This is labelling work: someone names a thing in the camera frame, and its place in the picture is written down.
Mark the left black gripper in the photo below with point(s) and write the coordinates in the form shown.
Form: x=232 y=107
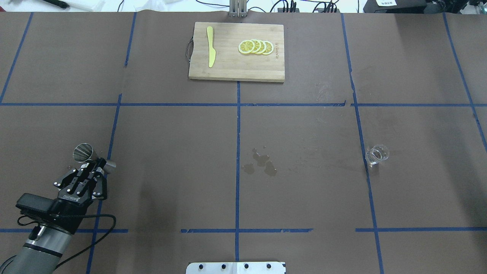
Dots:
x=71 y=206

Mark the clear glass cup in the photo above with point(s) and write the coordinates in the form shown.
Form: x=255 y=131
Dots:
x=377 y=154

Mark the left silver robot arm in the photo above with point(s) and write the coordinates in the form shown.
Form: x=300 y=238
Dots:
x=42 y=252

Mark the black rod tool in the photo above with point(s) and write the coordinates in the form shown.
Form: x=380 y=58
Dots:
x=59 y=3

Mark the yellow plastic knife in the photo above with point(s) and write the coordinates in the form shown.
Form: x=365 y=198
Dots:
x=211 y=49

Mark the wooden cutting board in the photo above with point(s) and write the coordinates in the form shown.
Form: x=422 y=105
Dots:
x=230 y=64

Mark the black desktop box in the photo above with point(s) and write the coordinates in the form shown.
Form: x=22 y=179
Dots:
x=395 y=6

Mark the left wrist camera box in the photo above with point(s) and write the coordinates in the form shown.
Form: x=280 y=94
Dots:
x=31 y=204

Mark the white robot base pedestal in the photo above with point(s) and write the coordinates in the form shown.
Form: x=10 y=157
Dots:
x=252 y=267

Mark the aluminium frame post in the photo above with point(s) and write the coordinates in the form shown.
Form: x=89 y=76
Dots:
x=238 y=8

